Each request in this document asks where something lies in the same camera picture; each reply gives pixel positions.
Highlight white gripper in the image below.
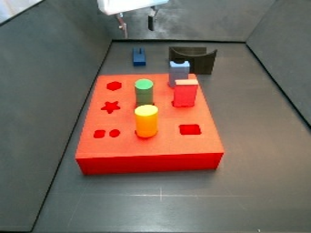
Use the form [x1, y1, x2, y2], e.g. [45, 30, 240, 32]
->
[97, 0, 169, 39]

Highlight dark blue square-circle object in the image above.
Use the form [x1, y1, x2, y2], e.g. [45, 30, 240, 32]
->
[131, 47, 145, 66]

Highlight black curved fixture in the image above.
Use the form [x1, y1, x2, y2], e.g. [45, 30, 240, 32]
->
[169, 46, 217, 75]

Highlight light blue notched peg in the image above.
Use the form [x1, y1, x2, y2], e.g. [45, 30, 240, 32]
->
[169, 61, 189, 87]

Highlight green cylinder peg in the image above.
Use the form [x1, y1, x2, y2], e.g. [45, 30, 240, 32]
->
[134, 78, 153, 106]

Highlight red rectangular peg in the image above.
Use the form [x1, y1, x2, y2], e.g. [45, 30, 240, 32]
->
[172, 79, 197, 107]

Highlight yellow cylinder peg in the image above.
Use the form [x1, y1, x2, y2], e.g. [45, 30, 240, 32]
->
[134, 105, 157, 137]

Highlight red shape-sorter block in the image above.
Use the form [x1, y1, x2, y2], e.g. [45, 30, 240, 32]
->
[74, 74, 222, 175]

